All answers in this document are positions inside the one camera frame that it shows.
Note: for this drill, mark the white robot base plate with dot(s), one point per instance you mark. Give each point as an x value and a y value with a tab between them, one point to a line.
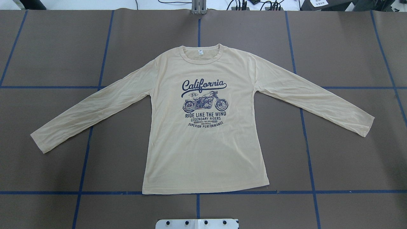
197	224

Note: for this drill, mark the beige long sleeve printed shirt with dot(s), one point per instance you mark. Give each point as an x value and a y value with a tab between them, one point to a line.
203	136

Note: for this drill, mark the black box with label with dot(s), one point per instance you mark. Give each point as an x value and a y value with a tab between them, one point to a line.
325	5

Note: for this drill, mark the aluminium frame post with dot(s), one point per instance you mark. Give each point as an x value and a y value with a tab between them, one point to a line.
198	7

